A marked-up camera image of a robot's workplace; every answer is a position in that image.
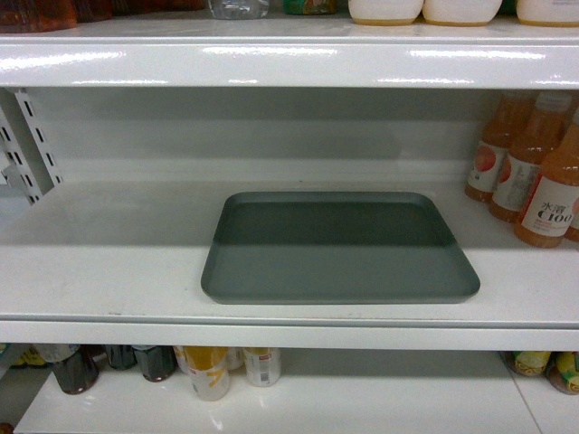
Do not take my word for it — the white jug middle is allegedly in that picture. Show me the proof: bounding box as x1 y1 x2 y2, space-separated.
422 0 502 27

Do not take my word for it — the white jug right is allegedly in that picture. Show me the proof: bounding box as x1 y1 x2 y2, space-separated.
516 0 578 27

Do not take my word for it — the orange juice bottle front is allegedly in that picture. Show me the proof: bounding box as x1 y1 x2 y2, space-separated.
514 116 578 248

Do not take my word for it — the white labelled can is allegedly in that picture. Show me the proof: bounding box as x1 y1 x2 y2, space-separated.
242 347 281 387

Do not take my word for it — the white middle shelf board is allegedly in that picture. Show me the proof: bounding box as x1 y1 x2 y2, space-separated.
1 181 578 351

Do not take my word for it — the white jug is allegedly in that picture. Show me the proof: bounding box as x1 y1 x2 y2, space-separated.
347 0 424 26
516 0 578 27
422 0 502 27

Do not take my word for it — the white upper shelf board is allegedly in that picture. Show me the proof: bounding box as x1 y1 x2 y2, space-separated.
1 10 578 90

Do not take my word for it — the dark drink bottle lower shelf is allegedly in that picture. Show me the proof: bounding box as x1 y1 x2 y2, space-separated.
52 345 100 395

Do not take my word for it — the yellow white can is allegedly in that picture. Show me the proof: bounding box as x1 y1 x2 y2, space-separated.
184 346 230 401

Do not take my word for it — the white shelf board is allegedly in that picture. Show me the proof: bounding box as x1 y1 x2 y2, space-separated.
1 10 578 90
1 181 578 351

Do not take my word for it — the grey-silver rectangular tray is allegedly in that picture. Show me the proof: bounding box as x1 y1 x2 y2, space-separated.
201 192 480 305

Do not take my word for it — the orange juice bottle back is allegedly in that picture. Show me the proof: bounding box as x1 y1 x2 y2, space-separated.
464 90 536 203

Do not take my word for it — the clear water bottle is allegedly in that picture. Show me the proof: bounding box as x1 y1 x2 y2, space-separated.
208 0 270 20

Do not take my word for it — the orange juice bottle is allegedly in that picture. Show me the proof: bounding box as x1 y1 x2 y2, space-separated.
464 90 536 203
514 116 578 248
489 91 573 222

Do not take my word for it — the white jug left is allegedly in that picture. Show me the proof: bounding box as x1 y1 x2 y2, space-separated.
347 0 424 26

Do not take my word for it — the yellow green jar lower right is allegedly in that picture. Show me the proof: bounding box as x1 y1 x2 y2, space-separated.
501 351 551 377

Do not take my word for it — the orange juice bottle middle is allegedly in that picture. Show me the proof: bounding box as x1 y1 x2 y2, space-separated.
489 91 573 222

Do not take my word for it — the white slotted shelf upright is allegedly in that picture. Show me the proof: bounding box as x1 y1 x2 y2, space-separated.
1 88 63 204

